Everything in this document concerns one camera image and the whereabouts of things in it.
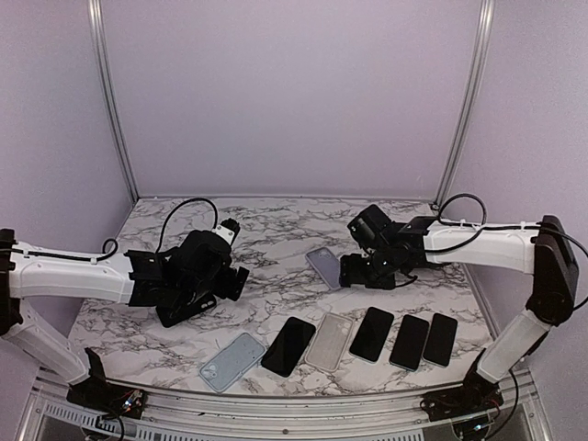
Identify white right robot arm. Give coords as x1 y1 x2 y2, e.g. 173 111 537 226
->
340 205 584 412

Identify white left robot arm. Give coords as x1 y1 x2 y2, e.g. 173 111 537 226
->
1 225 249 409

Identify black smartphone teal edge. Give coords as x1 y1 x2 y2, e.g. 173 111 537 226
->
349 307 394 363

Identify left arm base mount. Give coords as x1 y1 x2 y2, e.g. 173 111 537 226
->
66 348 146 419

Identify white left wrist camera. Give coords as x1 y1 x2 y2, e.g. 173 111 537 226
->
213 219 241 244

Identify right aluminium frame post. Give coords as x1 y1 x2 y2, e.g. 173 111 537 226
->
435 0 496 206

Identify black smartphone dark edge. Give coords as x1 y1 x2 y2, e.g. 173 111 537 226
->
261 317 316 378

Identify black smartphone mint edge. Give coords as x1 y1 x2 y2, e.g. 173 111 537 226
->
389 315 429 372

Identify black phone case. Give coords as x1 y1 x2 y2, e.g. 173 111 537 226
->
155 294 217 328

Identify aluminium frame post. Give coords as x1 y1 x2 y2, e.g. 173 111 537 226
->
87 0 140 205
435 0 496 206

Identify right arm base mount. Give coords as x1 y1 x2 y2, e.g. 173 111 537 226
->
420 373 504 422

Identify left aluminium frame post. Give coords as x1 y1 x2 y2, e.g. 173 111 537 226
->
87 0 140 205

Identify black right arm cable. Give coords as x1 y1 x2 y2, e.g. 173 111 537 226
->
431 192 588 313

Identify black smartphone green edge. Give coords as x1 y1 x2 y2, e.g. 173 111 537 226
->
422 312 458 368

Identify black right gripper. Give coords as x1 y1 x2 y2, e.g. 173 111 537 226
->
341 247 399 288

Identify light blue phone case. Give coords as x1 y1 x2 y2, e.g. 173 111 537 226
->
199 333 266 393

